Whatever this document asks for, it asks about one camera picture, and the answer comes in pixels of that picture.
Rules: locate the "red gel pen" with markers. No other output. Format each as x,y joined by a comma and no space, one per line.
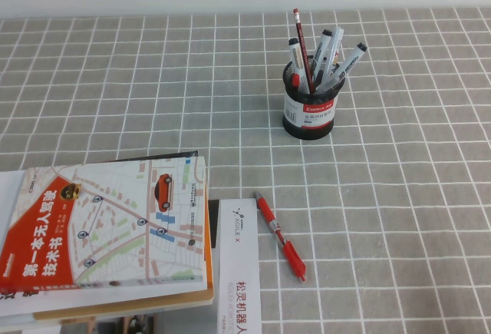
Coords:
285,251

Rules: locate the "black mesh pen holder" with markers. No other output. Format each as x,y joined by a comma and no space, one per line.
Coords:
307,128

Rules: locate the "short red capped pen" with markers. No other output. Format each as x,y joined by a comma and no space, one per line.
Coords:
295,80

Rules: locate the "clear plastic pen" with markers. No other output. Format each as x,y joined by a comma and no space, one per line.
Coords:
334,44

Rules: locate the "tan orange cover book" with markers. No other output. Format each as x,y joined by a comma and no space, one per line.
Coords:
209,242

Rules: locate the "white marker with black cap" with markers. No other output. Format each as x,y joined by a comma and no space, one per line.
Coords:
324,46
296,55
351,63

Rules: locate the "white AgileX brochure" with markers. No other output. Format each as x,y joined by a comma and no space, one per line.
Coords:
241,265

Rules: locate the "red black striped pencil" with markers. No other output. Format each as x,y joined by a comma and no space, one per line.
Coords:
300,38

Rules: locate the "grey white-grid tablecloth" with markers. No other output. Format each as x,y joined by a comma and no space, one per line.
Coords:
383,196

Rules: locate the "orange map cover book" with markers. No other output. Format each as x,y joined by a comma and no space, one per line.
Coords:
115,215

